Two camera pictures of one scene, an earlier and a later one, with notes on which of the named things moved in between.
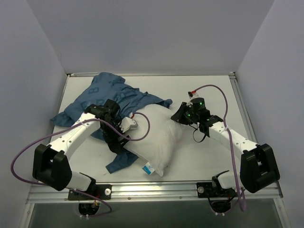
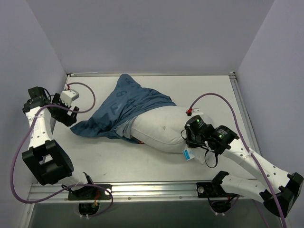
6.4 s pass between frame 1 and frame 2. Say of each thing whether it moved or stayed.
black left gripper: moved
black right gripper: moved
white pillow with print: moved
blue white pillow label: moved
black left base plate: stayed
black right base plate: stayed
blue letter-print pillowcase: moved
